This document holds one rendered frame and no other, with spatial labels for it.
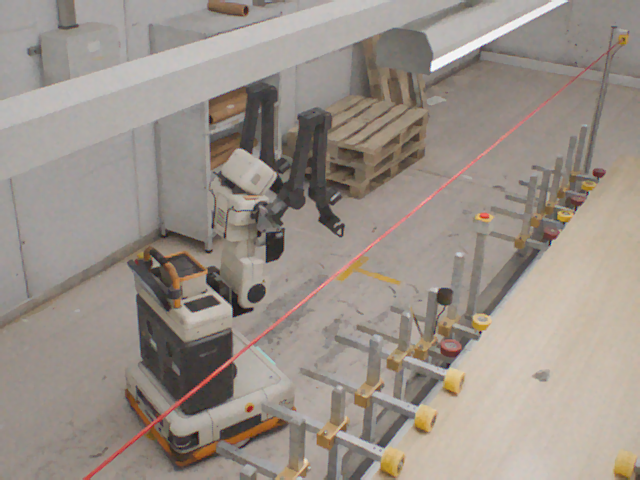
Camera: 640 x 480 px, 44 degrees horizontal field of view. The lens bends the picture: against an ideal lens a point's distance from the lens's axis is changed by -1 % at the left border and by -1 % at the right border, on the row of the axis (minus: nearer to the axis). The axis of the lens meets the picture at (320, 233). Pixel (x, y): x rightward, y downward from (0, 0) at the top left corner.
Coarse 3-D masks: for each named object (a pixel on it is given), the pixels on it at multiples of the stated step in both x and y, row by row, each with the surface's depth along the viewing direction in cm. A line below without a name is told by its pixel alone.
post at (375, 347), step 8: (376, 336) 275; (376, 344) 274; (376, 352) 275; (368, 360) 279; (376, 360) 277; (368, 368) 280; (376, 368) 278; (368, 376) 282; (376, 376) 281; (368, 408) 287; (376, 408) 289; (368, 416) 289; (368, 424) 290; (368, 432) 292
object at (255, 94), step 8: (248, 88) 375; (256, 88) 374; (264, 88) 373; (248, 96) 375; (256, 96) 372; (264, 96) 374; (248, 104) 375; (256, 104) 375; (248, 112) 376; (256, 112) 377; (248, 120) 377; (256, 120) 379; (248, 128) 378; (248, 136) 380; (240, 144) 383; (248, 144) 382; (248, 152) 383
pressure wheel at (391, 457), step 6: (390, 450) 251; (396, 450) 252; (384, 456) 250; (390, 456) 250; (396, 456) 249; (402, 456) 251; (384, 462) 250; (390, 462) 249; (396, 462) 248; (402, 462) 253; (384, 468) 250; (390, 468) 249; (396, 468) 249; (402, 468) 254; (390, 474) 250; (396, 474) 250
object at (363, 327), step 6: (360, 324) 336; (366, 324) 337; (360, 330) 337; (366, 330) 335; (372, 330) 334; (378, 330) 333; (384, 330) 333; (384, 336) 331; (390, 336) 330; (396, 336) 329; (396, 342) 329; (414, 342) 326; (432, 348) 323; (438, 348) 323; (432, 354) 322; (438, 354) 320; (444, 360) 320; (450, 360) 318
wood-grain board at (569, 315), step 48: (624, 192) 462; (576, 240) 404; (624, 240) 406; (528, 288) 360; (576, 288) 361; (624, 288) 363; (528, 336) 326; (576, 336) 327; (624, 336) 328; (480, 384) 296; (528, 384) 297; (576, 384) 298; (624, 384) 299; (432, 432) 272; (480, 432) 272; (528, 432) 273; (576, 432) 274; (624, 432) 275
